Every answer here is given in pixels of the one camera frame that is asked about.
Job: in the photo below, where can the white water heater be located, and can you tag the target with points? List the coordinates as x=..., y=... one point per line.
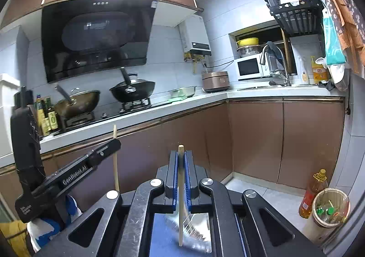
x=196, y=36

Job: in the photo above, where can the yellow label sauce bottle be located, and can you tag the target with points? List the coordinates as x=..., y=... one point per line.
x=44, y=121

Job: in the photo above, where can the white plastic bag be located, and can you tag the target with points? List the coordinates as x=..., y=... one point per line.
x=338, y=74

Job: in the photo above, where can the woven waste basket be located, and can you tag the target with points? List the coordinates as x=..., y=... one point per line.
x=328, y=217

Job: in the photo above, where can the teal hanging towel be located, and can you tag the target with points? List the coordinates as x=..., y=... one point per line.
x=332, y=40

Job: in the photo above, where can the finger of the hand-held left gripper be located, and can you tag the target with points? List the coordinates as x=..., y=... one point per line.
x=107, y=151

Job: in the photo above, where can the gas stove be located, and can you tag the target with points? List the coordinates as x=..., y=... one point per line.
x=108, y=115

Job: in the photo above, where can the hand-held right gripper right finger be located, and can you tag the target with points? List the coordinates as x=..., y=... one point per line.
x=188, y=188

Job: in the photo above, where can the person's left forearm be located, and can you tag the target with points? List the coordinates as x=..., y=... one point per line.
x=12, y=238

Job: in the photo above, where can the glass bowl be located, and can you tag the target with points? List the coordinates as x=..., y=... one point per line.
x=249, y=51

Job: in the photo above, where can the black wok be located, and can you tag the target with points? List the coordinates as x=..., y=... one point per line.
x=132, y=90

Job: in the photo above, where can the brass wok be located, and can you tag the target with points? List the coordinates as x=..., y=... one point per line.
x=78, y=103

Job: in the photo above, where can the blue fluffy mat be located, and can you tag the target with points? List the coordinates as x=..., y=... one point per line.
x=164, y=235

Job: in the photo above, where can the steel kitchen faucet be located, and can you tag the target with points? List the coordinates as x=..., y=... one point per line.
x=281, y=57

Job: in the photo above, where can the yellow bowl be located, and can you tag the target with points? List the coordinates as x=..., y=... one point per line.
x=247, y=42

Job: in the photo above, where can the brown kitchen cabinets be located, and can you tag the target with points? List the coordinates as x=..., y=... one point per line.
x=308, y=137

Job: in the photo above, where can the person's left hand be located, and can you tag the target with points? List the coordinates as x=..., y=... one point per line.
x=42, y=231

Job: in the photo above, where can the brown rice cooker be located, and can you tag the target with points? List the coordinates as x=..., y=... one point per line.
x=215, y=81

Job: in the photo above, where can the green cloth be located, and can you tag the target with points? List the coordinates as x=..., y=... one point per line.
x=176, y=99

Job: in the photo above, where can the steel basin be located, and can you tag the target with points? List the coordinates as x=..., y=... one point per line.
x=184, y=91

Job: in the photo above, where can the dark rag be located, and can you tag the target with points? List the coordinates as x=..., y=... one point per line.
x=326, y=85

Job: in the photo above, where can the large cooking oil bottle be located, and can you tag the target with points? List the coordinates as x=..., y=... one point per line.
x=312, y=194

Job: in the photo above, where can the white soap bottle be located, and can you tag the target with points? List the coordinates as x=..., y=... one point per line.
x=302, y=71

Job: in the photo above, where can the yellow dish soap bottle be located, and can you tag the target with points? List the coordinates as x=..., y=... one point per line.
x=319, y=70

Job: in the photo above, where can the white microwave oven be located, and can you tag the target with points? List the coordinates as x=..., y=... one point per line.
x=249, y=67

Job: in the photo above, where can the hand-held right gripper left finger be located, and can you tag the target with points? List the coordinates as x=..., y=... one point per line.
x=174, y=188

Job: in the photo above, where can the pale wooden chopstick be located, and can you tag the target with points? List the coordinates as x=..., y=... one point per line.
x=116, y=171
x=180, y=217

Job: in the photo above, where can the orange patterned curtain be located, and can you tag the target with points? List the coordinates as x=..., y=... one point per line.
x=350, y=17

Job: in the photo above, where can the green glass oil bottle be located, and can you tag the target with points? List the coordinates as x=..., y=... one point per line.
x=52, y=115

